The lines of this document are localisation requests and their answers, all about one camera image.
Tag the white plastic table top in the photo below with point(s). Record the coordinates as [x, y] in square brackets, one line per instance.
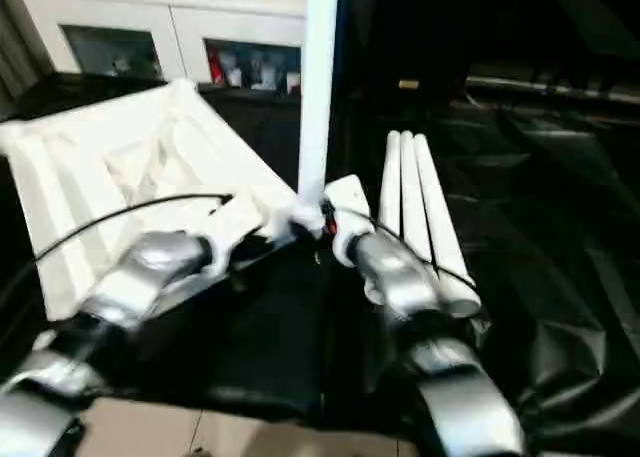
[125, 177]

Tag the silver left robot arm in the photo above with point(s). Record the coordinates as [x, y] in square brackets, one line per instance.
[140, 272]

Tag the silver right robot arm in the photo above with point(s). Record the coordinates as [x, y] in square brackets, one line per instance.
[400, 277]

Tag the black plastic mat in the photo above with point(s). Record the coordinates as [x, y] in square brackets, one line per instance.
[260, 337]

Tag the small tan label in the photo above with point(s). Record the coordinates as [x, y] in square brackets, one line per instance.
[408, 83]

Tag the red bottle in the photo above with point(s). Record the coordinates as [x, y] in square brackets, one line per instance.
[214, 67]

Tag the white sideboard cabinet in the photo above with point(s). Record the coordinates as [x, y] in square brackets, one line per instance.
[150, 17]

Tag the grey curtain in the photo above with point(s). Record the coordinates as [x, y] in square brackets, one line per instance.
[20, 32]

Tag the dark metal rail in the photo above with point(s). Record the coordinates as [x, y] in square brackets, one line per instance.
[550, 86]

